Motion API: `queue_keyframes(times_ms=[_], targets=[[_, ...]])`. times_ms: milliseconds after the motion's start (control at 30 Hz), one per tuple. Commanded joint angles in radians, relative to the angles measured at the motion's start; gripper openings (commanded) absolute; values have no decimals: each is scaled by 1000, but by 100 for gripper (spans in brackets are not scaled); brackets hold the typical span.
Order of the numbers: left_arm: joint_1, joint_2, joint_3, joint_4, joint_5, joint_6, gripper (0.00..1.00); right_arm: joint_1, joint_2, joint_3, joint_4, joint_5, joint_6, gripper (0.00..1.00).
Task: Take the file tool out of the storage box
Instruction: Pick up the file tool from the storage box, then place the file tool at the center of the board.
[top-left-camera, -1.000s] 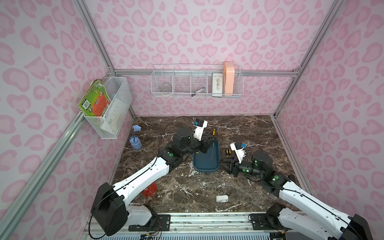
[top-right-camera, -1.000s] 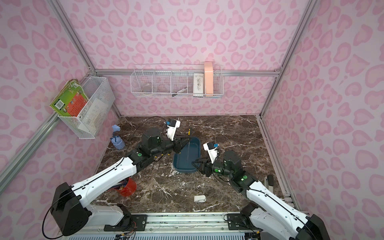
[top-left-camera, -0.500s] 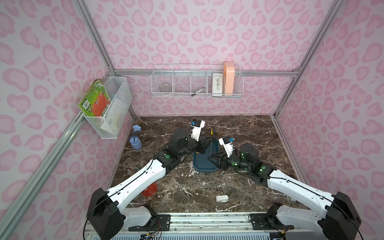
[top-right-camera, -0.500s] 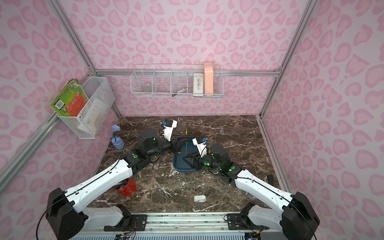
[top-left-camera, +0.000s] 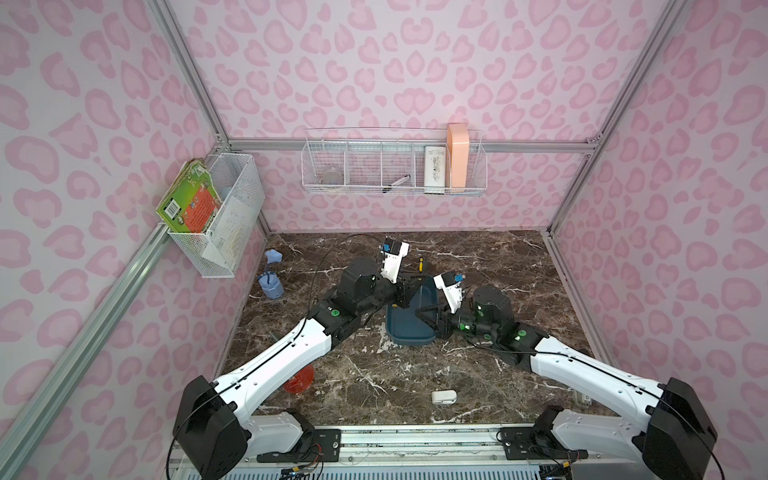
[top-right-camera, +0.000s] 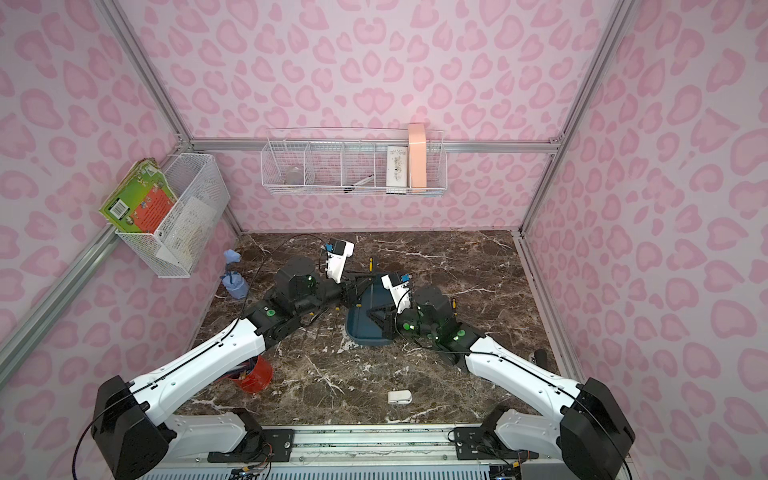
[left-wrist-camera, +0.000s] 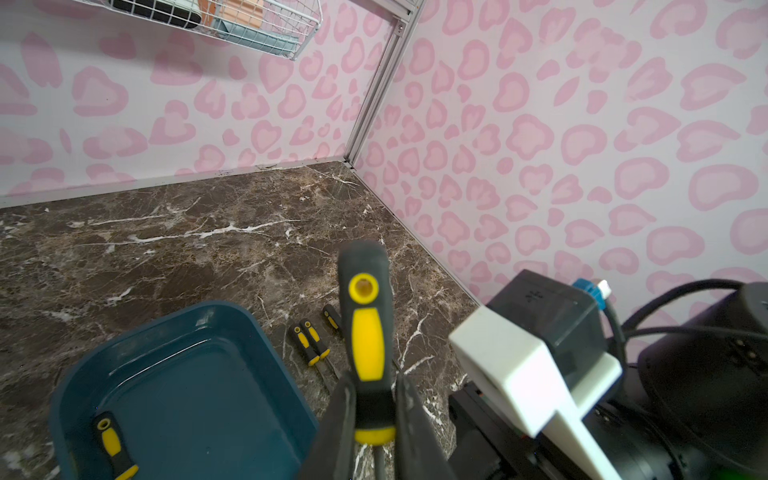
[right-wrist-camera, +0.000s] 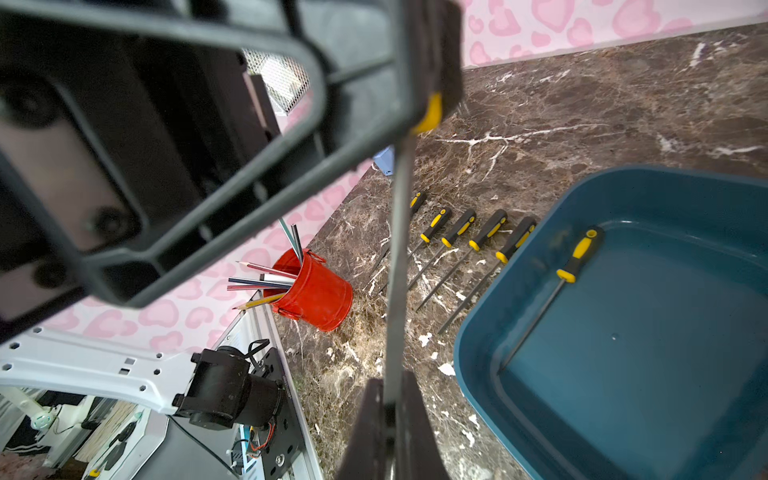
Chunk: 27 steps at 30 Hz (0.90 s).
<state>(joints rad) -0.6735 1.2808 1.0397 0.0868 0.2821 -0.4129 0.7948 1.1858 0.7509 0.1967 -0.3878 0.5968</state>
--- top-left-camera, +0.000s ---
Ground teal plastic storage box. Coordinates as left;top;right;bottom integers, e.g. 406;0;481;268
385;280;437;346

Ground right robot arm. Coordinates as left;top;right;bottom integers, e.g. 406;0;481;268
416;284;718;479

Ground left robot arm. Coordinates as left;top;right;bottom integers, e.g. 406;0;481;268
172;257;428;479

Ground pink box in basket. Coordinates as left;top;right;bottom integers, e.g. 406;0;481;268
446;124;470;192

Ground small white eraser block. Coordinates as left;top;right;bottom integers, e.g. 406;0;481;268
431;390;458;405

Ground black marker in basket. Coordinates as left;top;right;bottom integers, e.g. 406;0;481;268
382;175;411;194

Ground grey cup in basket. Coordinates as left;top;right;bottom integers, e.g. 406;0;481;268
320;168;344;187

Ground white card in basket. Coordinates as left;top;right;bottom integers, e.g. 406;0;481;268
424;146;447;194

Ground blue spray bottle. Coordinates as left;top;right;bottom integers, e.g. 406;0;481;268
258;249;284;300

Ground red pencil cup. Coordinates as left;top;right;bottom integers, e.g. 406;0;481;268
283;365;315;395

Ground grey white stapler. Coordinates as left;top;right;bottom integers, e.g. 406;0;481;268
573;390;592;407

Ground white papers in basket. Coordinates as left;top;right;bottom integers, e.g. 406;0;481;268
202;195;258;278

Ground white mesh side basket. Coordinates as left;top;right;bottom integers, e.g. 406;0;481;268
156;153;265;279

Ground green red booklet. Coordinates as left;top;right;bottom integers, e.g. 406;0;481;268
156;158;223;234

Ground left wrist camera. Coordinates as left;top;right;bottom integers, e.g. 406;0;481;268
380;237;410;284

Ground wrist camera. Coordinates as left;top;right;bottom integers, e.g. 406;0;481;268
380;237;410;284
433;272;464;314

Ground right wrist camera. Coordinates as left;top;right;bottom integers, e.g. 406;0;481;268
433;272;464;314

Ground white wire wall basket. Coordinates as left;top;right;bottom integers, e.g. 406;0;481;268
301;127;488;196

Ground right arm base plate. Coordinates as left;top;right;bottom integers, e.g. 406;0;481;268
496;426;589;463

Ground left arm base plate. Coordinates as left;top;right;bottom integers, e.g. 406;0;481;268
257;428;342;463

